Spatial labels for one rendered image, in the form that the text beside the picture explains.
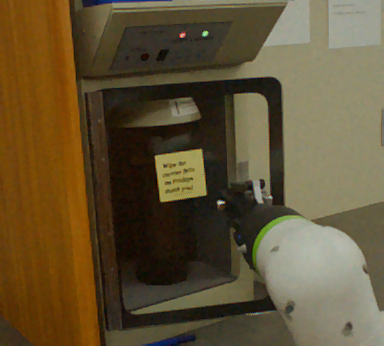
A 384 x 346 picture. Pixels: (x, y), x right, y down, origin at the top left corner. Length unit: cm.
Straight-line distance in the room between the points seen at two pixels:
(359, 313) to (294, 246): 10
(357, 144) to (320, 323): 140
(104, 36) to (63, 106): 12
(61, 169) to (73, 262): 14
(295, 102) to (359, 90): 25
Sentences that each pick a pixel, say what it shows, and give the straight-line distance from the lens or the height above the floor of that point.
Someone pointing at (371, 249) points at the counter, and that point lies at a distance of 171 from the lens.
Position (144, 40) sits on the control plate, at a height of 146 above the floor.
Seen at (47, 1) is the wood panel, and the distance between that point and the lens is 96.
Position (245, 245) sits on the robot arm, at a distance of 85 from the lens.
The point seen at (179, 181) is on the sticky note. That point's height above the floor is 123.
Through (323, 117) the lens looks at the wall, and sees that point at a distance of 199.
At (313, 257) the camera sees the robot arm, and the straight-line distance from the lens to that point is 72.
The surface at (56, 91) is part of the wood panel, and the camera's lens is 96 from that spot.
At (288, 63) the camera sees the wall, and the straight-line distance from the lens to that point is 189.
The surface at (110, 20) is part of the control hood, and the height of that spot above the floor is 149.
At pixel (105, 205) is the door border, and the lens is 109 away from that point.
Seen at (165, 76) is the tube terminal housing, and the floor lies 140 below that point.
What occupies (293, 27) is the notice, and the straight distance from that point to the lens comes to 190.
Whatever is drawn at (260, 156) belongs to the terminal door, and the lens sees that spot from 112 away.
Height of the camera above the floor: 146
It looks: 14 degrees down
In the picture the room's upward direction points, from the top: 4 degrees counter-clockwise
